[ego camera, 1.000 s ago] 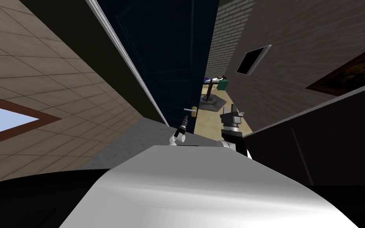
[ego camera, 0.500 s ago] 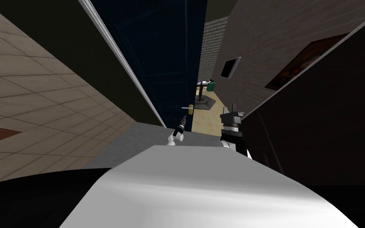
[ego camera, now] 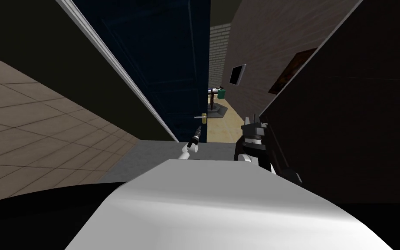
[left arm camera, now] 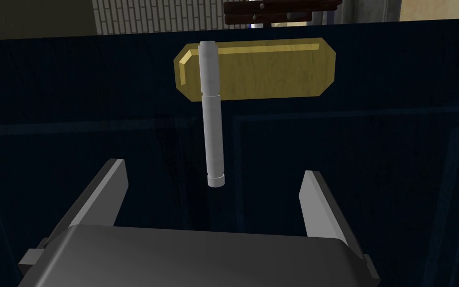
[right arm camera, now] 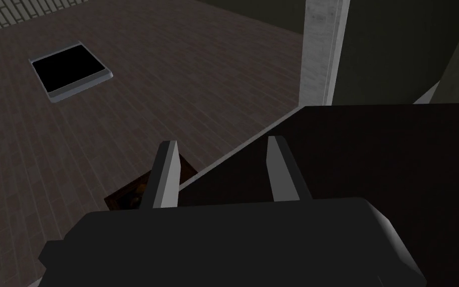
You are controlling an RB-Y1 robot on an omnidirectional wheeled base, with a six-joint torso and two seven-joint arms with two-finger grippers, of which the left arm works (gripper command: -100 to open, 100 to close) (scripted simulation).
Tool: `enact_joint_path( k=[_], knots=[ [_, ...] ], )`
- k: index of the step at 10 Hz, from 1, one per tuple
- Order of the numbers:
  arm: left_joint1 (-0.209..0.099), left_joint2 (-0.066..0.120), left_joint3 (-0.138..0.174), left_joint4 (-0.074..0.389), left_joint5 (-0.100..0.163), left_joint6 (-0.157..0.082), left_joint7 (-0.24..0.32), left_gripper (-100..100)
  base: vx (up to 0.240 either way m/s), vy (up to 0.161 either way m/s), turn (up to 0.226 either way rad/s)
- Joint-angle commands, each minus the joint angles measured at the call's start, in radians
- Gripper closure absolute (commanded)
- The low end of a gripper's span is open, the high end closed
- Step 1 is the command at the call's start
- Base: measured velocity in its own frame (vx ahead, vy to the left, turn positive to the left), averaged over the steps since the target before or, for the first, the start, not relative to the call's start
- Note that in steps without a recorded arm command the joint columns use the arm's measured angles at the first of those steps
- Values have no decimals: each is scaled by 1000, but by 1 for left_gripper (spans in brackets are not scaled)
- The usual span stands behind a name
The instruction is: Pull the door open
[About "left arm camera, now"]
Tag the dark wooden shelf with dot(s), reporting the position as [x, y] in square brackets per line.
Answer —
[277, 12]

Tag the dark blue door leaf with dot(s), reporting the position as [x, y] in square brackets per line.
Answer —
[94, 99]

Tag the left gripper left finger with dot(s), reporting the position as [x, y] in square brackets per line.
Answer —
[101, 195]

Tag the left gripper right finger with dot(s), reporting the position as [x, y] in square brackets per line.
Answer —
[320, 207]

